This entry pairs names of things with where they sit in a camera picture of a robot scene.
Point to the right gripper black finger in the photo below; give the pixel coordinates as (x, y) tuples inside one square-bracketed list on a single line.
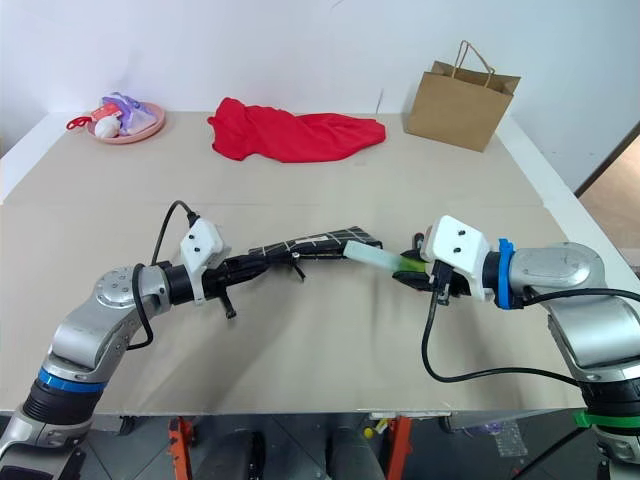
[(418, 247), (412, 281)]

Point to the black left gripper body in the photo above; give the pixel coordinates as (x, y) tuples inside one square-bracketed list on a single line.
[(220, 280)]

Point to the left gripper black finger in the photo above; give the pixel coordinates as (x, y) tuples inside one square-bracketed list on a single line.
[(255, 277), (255, 262)]

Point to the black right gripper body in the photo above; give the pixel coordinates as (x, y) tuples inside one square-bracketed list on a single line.
[(457, 285)]

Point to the green highlighter with clear cap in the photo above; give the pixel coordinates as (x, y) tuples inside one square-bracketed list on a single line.
[(370, 255)]

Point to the black grid pouch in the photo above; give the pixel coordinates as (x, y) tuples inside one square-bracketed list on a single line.
[(320, 242)]

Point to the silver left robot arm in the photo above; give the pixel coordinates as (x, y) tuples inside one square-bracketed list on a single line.
[(85, 330)]

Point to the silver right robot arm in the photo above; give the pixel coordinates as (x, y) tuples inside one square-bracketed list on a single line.
[(590, 320)]

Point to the red cloth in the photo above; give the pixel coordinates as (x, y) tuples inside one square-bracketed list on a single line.
[(295, 135)]

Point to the brown paper bag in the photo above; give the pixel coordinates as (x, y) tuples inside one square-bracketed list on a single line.
[(457, 110)]

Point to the small yellow object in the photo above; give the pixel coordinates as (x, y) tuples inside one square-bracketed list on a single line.
[(371, 430)]

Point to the orange metal table leg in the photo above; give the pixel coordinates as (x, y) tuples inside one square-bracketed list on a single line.
[(399, 445), (180, 445)]

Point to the pink plate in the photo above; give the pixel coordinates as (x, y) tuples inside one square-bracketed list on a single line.
[(145, 131)]

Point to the purple soft item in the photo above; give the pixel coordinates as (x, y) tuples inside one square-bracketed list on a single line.
[(132, 112)]

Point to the white round item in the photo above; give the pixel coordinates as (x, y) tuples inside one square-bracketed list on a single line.
[(106, 127)]

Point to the pink red packet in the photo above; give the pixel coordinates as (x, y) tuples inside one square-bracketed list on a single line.
[(109, 109)]

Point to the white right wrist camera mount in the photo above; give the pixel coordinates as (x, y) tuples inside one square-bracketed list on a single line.
[(455, 240)]

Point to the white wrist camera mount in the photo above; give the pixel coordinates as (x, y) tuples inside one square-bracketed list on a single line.
[(455, 240), (200, 242)]

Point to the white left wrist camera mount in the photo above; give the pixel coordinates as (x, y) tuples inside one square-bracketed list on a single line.
[(200, 242)]

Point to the brown wooden door frame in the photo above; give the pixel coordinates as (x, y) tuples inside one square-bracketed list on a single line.
[(607, 160)]

